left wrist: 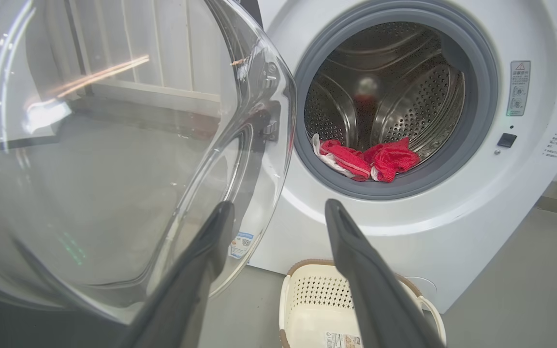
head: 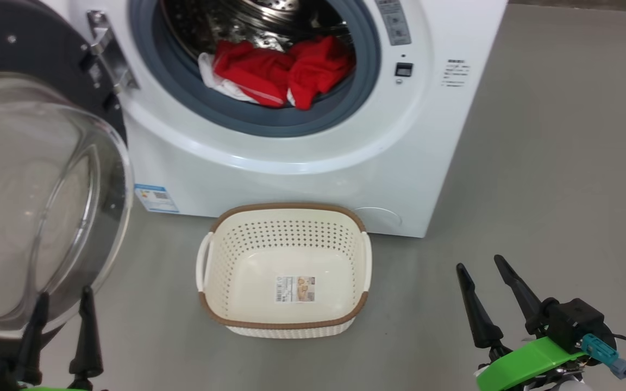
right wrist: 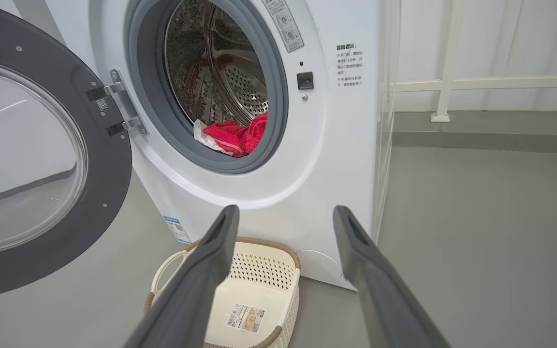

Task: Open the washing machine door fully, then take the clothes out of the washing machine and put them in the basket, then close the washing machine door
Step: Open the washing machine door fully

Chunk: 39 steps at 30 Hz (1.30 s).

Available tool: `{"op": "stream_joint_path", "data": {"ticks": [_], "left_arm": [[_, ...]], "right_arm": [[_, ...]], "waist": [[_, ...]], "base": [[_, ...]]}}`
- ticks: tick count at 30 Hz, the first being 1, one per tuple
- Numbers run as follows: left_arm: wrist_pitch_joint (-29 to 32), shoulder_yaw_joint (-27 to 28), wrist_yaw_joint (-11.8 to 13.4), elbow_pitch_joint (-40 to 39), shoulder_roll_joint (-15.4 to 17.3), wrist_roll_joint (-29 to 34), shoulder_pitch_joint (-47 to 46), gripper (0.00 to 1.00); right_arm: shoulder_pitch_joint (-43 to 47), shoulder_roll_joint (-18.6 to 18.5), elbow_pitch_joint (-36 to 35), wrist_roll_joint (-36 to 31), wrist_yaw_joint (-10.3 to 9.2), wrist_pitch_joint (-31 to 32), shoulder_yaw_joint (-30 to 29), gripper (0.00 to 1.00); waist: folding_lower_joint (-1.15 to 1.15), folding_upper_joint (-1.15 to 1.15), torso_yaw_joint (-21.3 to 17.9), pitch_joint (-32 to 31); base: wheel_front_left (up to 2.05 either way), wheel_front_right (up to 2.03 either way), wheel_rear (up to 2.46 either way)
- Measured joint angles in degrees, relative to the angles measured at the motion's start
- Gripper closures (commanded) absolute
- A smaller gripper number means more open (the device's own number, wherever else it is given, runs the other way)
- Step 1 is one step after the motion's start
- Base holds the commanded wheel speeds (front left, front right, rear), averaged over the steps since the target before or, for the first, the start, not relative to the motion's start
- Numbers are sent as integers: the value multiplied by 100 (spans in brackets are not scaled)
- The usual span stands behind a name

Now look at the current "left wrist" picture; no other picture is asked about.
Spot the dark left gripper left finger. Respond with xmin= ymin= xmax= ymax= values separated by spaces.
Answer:
xmin=121 ymin=201 xmax=235 ymax=348

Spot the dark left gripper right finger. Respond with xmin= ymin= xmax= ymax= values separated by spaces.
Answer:
xmin=325 ymin=199 xmax=446 ymax=348

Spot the black-rimmed glass washer door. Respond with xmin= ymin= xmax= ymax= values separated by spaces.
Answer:
xmin=0 ymin=0 xmax=297 ymax=348

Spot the red garment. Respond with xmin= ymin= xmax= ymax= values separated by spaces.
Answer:
xmin=312 ymin=133 xmax=421 ymax=183

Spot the white printed product label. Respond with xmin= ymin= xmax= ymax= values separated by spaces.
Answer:
xmin=324 ymin=332 xmax=362 ymax=348

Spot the cream perforated basket brown rim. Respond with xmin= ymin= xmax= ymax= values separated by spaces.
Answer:
xmin=278 ymin=260 xmax=447 ymax=348

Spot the white front-load washing machine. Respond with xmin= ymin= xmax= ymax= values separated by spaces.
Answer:
xmin=247 ymin=0 xmax=557 ymax=314

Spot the stainless steel washing machine drum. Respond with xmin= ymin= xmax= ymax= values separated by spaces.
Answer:
xmin=304 ymin=22 xmax=466 ymax=182

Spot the round white filter cover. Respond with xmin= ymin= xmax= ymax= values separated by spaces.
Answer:
xmin=404 ymin=276 xmax=438 ymax=296

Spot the grey warning label sticker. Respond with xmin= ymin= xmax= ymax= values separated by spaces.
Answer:
xmin=507 ymin=60 xmax=531 ymax=116

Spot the silver door hinge bracket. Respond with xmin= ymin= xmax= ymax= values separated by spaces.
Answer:
xmin=258 ymin=60 xmax=281 ymax=142

